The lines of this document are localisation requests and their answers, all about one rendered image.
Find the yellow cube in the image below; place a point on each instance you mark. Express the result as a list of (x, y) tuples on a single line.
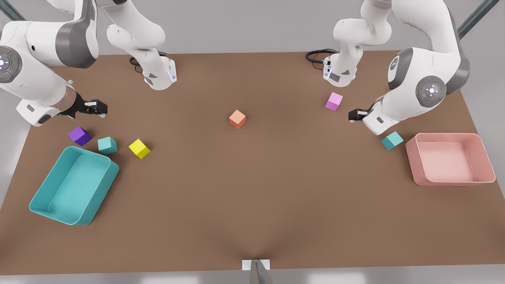
[(139, 148)]

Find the orange cube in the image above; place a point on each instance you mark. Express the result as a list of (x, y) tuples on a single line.
[(237, 119)]

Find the purple cube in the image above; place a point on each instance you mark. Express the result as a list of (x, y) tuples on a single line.
[(80, 136)]

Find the pink cube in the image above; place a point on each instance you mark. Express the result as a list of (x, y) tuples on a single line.
[(334, 101)]

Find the pink rectangular tray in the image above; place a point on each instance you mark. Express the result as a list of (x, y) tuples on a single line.
[(449, 159)]

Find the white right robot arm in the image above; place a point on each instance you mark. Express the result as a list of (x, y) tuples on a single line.
[(35, 51)]

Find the teal rectangular tray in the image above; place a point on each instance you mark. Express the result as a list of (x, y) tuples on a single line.
[(75, 185)]

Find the silver frame post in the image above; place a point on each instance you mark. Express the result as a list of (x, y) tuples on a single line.
[(258, 272), (475, 15), (12, 10)]

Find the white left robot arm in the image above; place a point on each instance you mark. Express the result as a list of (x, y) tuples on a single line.
[(418, 59)]

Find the teal blue cube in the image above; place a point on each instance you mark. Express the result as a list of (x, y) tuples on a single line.
[(392, 140), (107, 145)]

